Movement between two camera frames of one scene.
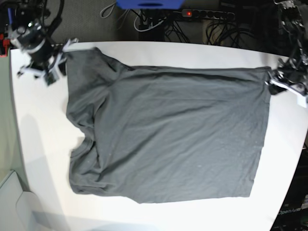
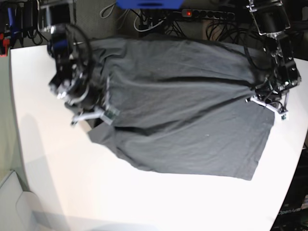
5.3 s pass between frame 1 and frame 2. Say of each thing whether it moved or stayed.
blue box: stayed
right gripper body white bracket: moved
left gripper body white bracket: moved
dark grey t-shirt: moved
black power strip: stayed
